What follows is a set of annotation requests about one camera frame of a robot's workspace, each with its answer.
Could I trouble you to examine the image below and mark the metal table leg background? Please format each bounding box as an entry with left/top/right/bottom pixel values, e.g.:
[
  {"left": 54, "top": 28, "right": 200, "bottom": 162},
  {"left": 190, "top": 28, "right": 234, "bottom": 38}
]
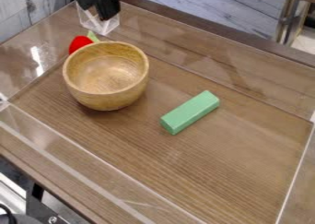
[{"left": 274, "top": 0, "right": 310, "bottom": 46}]

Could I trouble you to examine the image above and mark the red plush strawberry toy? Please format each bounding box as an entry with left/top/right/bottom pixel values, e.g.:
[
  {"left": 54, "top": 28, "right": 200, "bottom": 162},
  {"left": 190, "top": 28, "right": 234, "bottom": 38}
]
[{"left": 67, "top": 30, "right": 99, "bottom": 53}]

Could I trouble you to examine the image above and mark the black cable on floor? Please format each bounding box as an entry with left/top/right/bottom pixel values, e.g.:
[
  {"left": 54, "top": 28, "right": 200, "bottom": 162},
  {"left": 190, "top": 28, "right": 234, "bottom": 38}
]
[{"left": 0, "top": 203, "right": 19, "bottom": 224}]

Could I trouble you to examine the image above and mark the black table leg bracket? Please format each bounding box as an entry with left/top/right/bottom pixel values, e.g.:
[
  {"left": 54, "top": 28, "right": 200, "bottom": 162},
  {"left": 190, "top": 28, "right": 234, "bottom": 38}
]
[{"left": 23, "top": 181, "right": 70, "bottom": 224}]

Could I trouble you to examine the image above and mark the light brown wooden bowl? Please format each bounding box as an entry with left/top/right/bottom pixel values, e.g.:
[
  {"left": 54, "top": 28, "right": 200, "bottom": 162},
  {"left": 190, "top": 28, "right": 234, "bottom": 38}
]
[{"left": 62, "top": 41, "right": 149, "bottom": 111}]

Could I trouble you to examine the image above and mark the green rectangular foam stick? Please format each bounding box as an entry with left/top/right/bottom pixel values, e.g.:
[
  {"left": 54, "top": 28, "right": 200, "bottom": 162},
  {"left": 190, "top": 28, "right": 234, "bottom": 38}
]
[{"left": 160, "top": 90, "right": 220, "bottom": 135}]

